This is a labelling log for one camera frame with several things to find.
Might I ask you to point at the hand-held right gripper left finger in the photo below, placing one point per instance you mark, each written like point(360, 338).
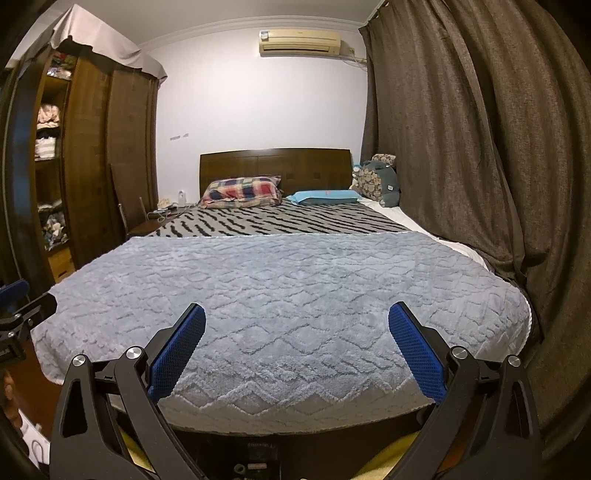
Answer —
point(180, 350)

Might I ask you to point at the grey fluffy blanket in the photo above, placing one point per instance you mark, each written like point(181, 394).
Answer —
point(295, 300)

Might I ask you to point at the plaid pillow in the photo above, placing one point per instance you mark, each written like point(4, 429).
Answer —
point(242, 190)

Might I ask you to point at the pink folded clothes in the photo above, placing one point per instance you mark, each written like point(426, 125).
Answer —
point(48, 115)

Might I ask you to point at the grey cloth on wardrobe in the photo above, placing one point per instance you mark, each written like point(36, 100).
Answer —
point(111, 41)

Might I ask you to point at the beige air conditioner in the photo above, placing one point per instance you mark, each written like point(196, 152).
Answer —
point(300, 42)

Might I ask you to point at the grey plush toy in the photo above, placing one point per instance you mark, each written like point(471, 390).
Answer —
point(388, 184)

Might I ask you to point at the wooden nightstand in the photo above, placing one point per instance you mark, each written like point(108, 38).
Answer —
point(152, 225)

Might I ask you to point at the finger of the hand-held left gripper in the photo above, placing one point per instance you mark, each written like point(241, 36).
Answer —
point(39, 305)
point(14, 290)

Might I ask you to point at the wooden headboard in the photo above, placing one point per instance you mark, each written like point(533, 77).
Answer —
point(286, 167)

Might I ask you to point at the white bed sheet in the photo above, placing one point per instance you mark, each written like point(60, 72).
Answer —
point(415, 226)

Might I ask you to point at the white folded clothes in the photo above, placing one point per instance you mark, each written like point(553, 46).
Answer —
point(45, 147)

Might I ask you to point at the brown curtain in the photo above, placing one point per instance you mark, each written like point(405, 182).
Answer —
point(461, 138)

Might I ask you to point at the blue pillow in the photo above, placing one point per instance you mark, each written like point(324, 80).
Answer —
point(323, 197)

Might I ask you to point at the wooden wardrobe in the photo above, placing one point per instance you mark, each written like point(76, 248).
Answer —
point(92, 161)

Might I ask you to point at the white bottle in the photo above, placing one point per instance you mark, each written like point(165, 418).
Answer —
point(182, 197)

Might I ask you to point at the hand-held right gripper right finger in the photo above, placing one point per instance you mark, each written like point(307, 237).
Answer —
point(415, 350)

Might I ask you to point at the patterned cushion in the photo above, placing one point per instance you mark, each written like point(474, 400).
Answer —
point(364, 180)

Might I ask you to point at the pile of mixed clothes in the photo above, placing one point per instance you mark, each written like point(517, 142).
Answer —
point(53, 226)

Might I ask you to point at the black striped grey blanket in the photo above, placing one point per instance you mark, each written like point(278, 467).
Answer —
point(286, 220)

